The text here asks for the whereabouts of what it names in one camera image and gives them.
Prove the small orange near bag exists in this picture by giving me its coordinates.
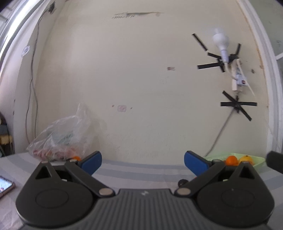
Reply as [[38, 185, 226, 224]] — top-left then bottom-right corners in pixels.
[[72, 156, 82, 161]]

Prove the light green plastic basket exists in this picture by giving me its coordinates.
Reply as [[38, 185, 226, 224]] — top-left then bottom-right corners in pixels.
[[204, 153, 265, 170]]

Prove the dark plum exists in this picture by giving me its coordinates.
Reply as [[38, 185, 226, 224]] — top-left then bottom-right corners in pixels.
[[178, 179, 188, 188]]

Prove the yellow apple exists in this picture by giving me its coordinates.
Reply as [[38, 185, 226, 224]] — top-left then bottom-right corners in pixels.
[[238, 155, 254, 165]]

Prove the clear plastic bag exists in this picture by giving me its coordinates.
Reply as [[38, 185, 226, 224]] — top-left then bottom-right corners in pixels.
[[27, 103, 96, 162]]

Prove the black tape cross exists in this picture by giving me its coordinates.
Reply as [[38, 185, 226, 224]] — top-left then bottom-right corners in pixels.
[[192, 33, 241, 72], [220, 91, 258, 121]]

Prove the white power strip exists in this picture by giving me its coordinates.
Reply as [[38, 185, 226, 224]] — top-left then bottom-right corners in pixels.
[[230, 58, 255, 96]]

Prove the smartphone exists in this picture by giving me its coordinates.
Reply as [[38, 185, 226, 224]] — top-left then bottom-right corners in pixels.
[[0, 176, 15, 198]]

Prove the upper black tape cross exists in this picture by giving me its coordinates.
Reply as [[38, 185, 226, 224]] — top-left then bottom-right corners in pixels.
[[192, 33, 241, 72]]

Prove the white light bulb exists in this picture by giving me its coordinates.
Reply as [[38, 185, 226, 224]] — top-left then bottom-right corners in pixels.
[[212, 28, 229, 63]]

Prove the grey wall cable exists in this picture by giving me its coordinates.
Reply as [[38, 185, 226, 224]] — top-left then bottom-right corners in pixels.
[[203, 108, 235, 157]]

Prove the white window frame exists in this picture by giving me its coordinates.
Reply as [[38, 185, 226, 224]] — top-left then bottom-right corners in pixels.
[[237, 1, 282, 153]]

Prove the thin black wall wire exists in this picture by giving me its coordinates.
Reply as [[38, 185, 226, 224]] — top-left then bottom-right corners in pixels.
[[24, 2, 56, 146]]

